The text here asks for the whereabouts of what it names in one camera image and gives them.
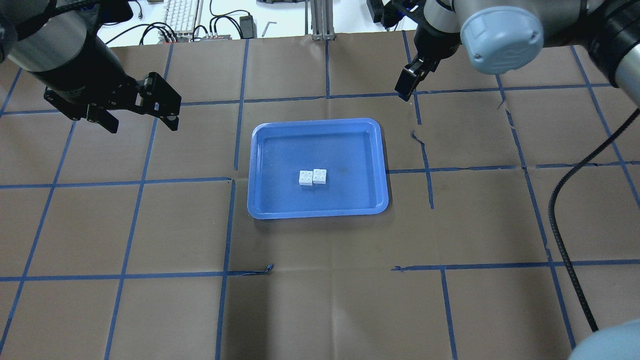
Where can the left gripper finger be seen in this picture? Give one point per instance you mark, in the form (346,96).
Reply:
(98,115)
(160,100)

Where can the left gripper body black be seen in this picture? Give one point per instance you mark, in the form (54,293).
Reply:
(95,67)

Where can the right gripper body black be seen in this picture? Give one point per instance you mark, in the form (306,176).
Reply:
(436,44)

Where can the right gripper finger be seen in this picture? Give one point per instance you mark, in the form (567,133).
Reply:
(413,74)

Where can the white block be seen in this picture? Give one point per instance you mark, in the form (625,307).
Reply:
(305,178)
(319,176)

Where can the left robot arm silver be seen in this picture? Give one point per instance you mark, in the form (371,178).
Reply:
(57,42)

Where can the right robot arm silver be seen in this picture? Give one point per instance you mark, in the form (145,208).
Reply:
(503,35)

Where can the blue plastic tray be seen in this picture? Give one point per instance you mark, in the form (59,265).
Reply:
(352,152)

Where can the black power adapter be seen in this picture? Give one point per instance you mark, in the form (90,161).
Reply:
(376,10)

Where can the white keyboard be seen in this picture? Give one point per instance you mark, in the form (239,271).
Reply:
(182,16)

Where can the brown paper table cover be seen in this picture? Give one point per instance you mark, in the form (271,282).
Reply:
(139,245)

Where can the aluminium frame post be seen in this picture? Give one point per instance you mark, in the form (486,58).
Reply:
(322,20)

